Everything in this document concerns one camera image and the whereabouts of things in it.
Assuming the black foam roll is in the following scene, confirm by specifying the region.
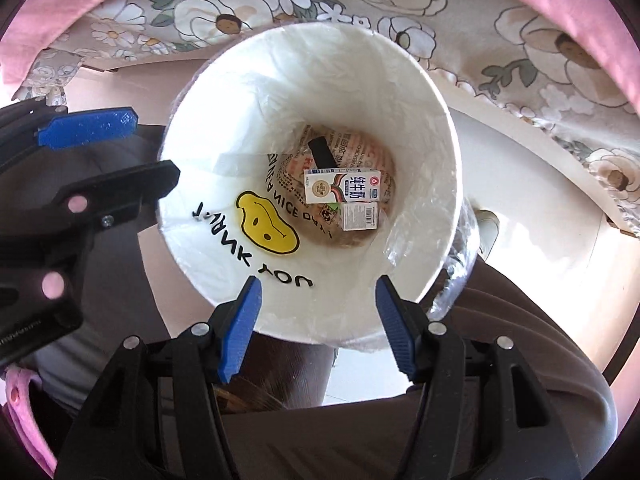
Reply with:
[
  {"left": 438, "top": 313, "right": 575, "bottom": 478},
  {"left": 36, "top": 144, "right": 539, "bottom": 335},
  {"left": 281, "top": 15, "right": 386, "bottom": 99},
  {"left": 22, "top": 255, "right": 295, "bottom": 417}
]
[{"left": 307, "top": 136, "right": 338, "bottom": 169}]

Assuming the white milk carton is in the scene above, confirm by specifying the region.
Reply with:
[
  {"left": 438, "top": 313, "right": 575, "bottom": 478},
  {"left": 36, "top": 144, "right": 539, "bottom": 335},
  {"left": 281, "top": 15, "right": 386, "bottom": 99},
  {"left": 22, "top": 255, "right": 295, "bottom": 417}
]
[{"left": 304, "top": 168, "right": 382, "bottom": 205}]

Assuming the small white carton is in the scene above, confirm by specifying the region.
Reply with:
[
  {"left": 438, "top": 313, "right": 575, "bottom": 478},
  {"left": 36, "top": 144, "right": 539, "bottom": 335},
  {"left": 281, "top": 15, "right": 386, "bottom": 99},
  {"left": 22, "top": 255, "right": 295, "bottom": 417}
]
[{"left": 341, "top": 202, "right": 378, "bottom": 232}]

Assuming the white trash bin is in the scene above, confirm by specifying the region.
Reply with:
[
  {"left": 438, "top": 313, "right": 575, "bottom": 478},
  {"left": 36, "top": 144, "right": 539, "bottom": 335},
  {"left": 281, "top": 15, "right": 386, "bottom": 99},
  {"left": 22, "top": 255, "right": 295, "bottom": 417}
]
[{"left": 158, "top": 22, "right": 477, "bottom": 350}]

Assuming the pink quilted slipper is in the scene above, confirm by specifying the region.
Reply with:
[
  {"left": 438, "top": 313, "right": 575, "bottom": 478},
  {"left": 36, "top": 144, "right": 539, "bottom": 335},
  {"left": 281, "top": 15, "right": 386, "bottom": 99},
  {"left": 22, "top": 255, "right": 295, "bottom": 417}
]
[{"left": 1, "top": 365, "right": 58, "bottom": 479}]

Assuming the printed paper wrapper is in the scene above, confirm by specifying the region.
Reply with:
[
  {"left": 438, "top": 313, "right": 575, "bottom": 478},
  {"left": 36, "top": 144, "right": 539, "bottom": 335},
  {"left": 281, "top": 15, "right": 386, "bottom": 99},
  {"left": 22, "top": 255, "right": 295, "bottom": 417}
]
[{"left": 266, "top": 125, "right": 396, "bottom": 247}]

